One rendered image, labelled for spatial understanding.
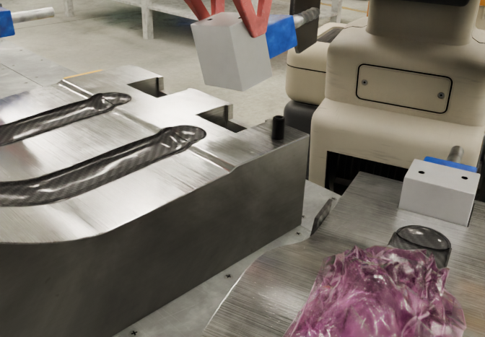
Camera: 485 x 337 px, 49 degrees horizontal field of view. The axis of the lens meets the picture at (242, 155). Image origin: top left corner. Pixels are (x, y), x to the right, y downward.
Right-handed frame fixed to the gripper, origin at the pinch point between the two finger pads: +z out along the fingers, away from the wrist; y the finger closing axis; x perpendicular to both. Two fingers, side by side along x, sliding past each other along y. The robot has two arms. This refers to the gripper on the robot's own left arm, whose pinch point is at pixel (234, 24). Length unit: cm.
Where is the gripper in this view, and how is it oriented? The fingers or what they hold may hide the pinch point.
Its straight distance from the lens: 45.2
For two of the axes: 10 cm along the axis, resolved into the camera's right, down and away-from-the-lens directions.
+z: 1.9, 8.8, 4.4
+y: 6.8, 2.0, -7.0
